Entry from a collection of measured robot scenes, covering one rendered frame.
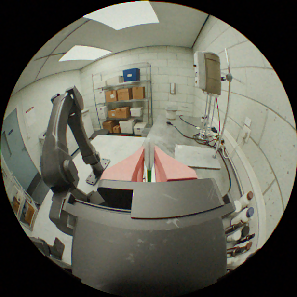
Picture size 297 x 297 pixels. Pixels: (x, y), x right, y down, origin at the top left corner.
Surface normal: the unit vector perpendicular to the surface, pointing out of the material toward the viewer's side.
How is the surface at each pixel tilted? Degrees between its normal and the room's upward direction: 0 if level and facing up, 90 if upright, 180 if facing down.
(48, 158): 36
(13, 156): 90
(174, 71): 90
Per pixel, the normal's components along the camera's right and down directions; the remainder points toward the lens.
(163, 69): -0.22, 0.58
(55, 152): 0.19, -0.33
